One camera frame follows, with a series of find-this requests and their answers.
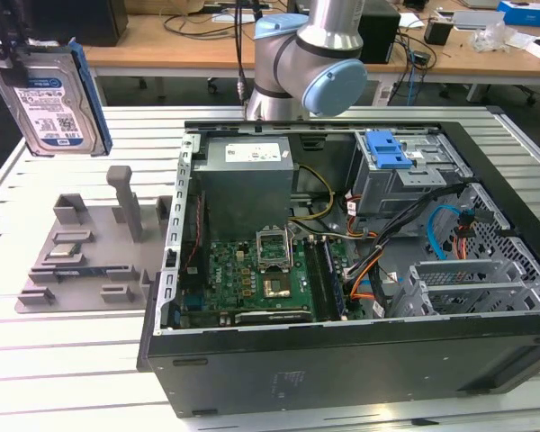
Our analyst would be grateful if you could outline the hard disk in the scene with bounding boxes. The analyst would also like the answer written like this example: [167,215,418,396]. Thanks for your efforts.
[0,38,114,158]

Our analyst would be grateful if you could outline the metal disk bay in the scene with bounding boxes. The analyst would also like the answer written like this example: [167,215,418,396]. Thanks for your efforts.
[389,258,540,319]

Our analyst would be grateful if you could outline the large black box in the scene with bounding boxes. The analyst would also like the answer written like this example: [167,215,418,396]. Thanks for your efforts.
[26,0,130,48]

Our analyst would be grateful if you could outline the wooden desk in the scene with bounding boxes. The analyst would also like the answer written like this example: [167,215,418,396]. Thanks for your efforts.
[71,0,540,86]

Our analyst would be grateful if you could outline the silver CPU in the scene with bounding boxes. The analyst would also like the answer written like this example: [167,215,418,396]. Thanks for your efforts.
[47,244,82,260]

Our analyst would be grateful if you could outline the white keyboard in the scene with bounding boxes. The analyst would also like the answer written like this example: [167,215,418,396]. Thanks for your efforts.
[211,11,271,24]

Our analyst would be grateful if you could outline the RAM stick on rack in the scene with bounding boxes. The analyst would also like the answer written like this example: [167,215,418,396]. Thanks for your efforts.
[53,267,131,277]

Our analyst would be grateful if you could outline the grey parts rack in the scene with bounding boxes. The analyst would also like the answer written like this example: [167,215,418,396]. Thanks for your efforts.
[13,165,170,316]

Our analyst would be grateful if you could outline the grey power supply unit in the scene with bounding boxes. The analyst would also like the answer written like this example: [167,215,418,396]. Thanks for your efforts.
[193,136,301,239]

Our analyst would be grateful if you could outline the metal socket cover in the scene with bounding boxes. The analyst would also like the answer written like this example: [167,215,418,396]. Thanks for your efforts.
[256,229,293,271]

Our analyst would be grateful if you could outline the green motherboard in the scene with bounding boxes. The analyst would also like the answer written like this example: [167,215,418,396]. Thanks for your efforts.
[179,238,365,328]

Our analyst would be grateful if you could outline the CPU socket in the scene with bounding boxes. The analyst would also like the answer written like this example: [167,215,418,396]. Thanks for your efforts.
[263,274,293,301]

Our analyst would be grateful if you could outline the blue plastic drive latch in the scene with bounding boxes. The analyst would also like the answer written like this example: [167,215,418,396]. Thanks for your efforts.
[365,129,413,171]

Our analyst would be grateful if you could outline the black graphics card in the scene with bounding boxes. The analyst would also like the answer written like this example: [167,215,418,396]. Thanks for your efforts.
[233,309,314,326]

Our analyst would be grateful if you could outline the black RAM slot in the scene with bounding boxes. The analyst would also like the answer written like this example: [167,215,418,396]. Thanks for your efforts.
[304,240,332,321]

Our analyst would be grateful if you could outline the metal drive cage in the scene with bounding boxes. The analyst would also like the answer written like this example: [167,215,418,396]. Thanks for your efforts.
[348,130,473,217]

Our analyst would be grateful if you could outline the installed RAM stick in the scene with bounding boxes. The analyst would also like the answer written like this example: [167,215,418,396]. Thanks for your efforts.
[321,238,347,319]

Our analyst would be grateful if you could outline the black PC case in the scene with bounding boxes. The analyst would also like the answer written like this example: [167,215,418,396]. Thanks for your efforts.
[136,119,540,419]

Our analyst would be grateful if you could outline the flat grey box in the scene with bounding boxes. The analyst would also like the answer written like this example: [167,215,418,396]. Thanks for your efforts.
[452,9,505,31]

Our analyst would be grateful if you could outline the clear plastic bag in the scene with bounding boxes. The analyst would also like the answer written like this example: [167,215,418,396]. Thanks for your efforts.
[472,22,523,53]

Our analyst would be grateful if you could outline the blue cardboard box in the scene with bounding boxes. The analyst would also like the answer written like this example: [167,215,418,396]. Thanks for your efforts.
[497,0,540,28]

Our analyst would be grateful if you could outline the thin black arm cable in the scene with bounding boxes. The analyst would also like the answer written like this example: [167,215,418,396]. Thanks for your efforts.
[232,0,254,107]

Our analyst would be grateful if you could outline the yellow wires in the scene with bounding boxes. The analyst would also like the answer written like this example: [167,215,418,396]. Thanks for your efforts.
[290,164,337,221]

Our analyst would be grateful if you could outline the orange wire bundle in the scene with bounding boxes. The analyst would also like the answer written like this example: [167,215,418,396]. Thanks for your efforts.
[348,260,386,302]

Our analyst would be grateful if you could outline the black cable bundle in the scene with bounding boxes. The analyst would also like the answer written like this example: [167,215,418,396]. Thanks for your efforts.
[341,182,473,289]

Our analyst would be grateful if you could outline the blue data wire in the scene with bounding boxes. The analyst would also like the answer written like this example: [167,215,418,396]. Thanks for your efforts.
[425,204,461,261]

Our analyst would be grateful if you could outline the orange power wire with plug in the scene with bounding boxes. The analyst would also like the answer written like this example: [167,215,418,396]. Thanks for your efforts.
[454,211,477,260]

